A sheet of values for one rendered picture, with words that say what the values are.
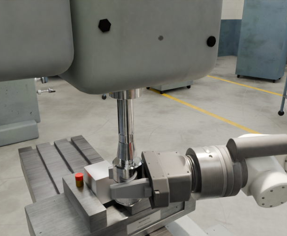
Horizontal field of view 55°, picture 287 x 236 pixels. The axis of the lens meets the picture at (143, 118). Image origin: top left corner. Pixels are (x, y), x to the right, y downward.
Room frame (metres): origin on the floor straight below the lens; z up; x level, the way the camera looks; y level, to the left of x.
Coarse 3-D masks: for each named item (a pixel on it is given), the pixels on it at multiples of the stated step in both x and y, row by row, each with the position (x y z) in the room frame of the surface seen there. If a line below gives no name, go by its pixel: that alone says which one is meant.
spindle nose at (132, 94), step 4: (140, 88) 0.37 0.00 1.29; (116, 92) 0.36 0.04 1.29; (120, 92) 0.36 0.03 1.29; (124, 92) 0.35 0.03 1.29; (128, 92) 0.36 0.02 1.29; (132, 92) 0.36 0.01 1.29; (136, 92) 0.36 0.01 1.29; (140, 92) 0.37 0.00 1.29; (112, 96) 0.36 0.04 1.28; (116, 96) 0.36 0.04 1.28; (120, 96) 0.36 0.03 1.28; (124, 96) 0.35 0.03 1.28; (128, 96) 0.36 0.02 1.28; (132, 96) 0.36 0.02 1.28; (136, 96) 0.36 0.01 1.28
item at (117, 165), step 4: (136, 156) 0.39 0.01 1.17; (116, 160) 0.38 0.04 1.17; (136, 160) 0.38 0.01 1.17; (140, 160) 0.38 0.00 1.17; (116, 164) 0.37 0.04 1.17; (120, 164) 0.37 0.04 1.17; (124, 164) 0.37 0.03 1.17; (128, 164) 0.37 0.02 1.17; (132, 164) 0.37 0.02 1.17; (136, 164) 0.37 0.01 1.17; (140, 164) 0.37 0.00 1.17; (116, 168) 0.36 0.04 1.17; (120, 168) 0.36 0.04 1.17; (124, 168) 0.36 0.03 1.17; (128, 168) 0.36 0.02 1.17; (132, 168) 0.36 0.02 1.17; (136, 168) 0.36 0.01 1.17; (140, 168) 0.37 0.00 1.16; (120, 172) 0.36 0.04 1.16; (124, 172) 0.36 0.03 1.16; (128, 172) 0.36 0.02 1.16; (132, 172) 0.36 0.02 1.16
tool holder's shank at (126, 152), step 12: (120, 108) 0.37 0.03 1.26; (132, 108) 0.37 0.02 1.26; (120, 120) 0.37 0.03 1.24; (132, 120) 0.37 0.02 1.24; (120, 132) 0.37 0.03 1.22; (132, 132) 0.37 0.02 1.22; (120, 144) 0.37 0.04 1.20; (132, 144) 0.37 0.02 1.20; (120, 156) 0.37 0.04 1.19; (132, 156) 0.37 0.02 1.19
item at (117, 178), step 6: (114, 174) 0.37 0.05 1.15; (120, 174) 0.36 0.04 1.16; (126, 174) 0.36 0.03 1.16; (132, 174) 0.36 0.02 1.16; (138, 174) 0.36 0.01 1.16; (114, 180) 0.37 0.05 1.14; (120, 180) 0.36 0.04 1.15; (126, 180) 0.36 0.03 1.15; (126, 204) 0.36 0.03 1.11; (132, 204) 0.36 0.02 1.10
